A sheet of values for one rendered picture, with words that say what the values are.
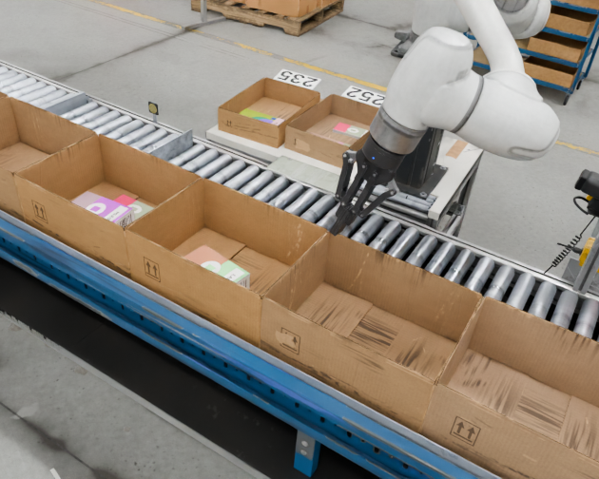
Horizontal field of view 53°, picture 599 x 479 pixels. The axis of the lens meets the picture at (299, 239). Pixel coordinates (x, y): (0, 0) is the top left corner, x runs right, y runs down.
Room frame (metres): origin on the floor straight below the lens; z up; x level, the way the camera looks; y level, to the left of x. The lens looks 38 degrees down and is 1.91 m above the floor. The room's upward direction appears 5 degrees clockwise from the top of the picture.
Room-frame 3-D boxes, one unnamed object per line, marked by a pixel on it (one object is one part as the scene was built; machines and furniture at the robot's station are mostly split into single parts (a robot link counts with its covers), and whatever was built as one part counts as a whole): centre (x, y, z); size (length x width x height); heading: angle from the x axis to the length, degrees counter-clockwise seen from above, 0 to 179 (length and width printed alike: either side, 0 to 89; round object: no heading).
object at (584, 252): (1.46, -0.86, 0.84); 0.15 x 0.09 x 0.07; 61
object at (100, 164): (1.32, 0.51, 0.96); 0.39 x 0.29 x 0.17; 61
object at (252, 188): (1.69, 0.25, 0.72); 0.52 x 0.05 x 0.05; 151
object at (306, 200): (1.60, 0.08, 0.72); 0.52 x 0.05 x 0.05; 151
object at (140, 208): (1.38, 0.48, 0.89); 0.16 x 0.07 x 0.02; 62
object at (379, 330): (0.94, -0.17, 0.96); 0.39 x 0.29 x 0.17; 61
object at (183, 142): (1.86, 0.56, 0.76); 0.46 x 0.01 x 0.09; 151
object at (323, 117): (2.19, -0.12, 0.80); 0.38 x 0.28 x 0.10; 152
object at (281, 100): (2.30, 0.17, 0.80); 0.38 x 0.28 x 0.10; 156
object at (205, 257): (1.09, 0.21, 0.92); 0.16 x 0.11 x 0.07; 53
